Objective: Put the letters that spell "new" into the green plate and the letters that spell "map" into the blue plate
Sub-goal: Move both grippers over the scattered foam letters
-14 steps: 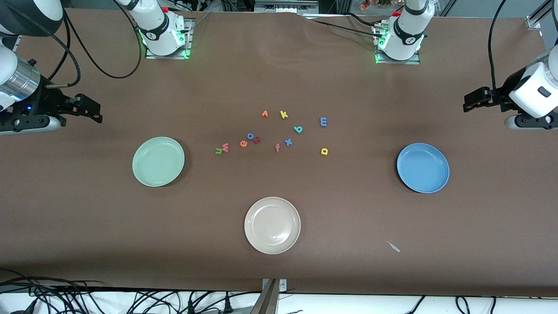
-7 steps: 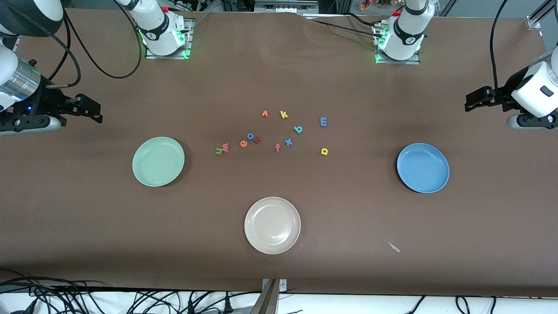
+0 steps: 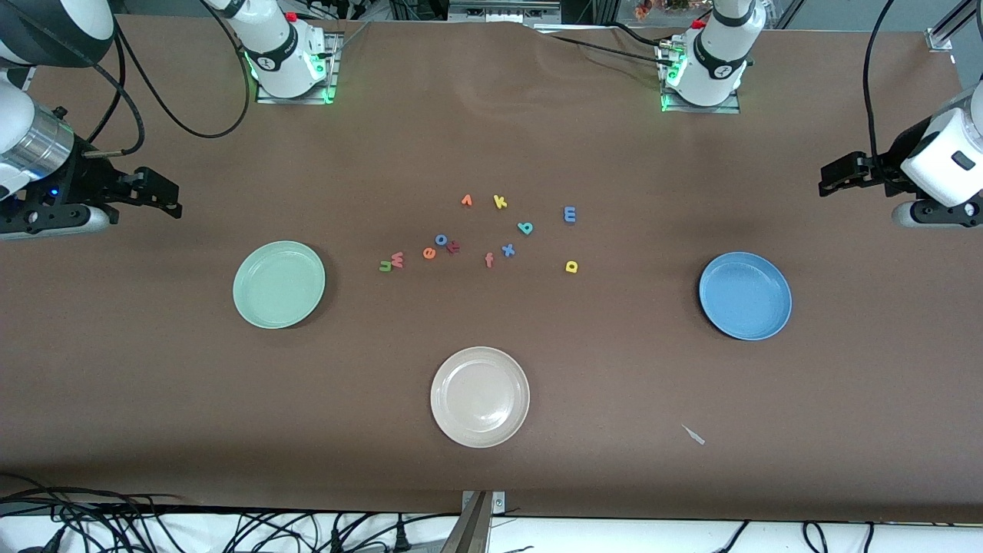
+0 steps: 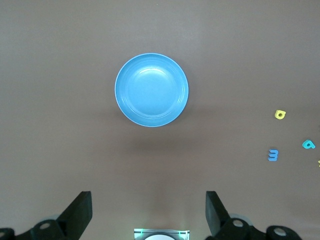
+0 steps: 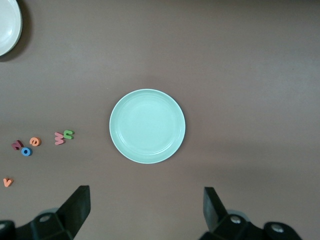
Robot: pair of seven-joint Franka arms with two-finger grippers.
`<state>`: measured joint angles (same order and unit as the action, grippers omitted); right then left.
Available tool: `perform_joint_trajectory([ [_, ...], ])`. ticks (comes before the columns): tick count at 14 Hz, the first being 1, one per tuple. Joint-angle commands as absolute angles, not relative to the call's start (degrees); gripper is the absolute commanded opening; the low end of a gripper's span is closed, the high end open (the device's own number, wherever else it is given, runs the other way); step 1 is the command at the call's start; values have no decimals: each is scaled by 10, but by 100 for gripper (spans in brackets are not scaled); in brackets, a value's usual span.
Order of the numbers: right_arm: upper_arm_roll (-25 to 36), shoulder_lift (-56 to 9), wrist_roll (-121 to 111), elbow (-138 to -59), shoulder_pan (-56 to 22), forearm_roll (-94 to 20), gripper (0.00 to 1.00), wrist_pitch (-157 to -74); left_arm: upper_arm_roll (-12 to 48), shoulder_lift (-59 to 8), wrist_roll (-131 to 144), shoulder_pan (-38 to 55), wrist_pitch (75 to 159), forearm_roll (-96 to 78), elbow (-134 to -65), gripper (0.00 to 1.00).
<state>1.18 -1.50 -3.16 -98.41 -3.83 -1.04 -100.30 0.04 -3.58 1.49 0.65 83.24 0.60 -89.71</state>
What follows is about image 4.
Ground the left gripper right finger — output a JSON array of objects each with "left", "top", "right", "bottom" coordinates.
[{"left": 205, "top": 191, "right": 301, "bottom": 240}]

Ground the blue foam letter m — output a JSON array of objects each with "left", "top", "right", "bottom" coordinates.
[{"left": 267, "top": 149, "right": 280, "bottom": 162}]

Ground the teal foam letter b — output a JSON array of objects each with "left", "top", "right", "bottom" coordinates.
[{"left": 301, "top": 139, "right": 316, "bottom": 150}]

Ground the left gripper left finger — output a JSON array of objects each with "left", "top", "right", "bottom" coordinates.
[{"left": 0, "top": 191, "right": 93, "bottom": 240}]

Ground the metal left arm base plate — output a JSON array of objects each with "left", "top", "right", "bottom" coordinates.
[{"left": 133, "top": 227, "right": 191, "bottom": 240}]

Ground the blue plate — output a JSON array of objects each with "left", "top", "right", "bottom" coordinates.
[{"left": 114, "top": 52, "right": 190, "bottom": 128}]

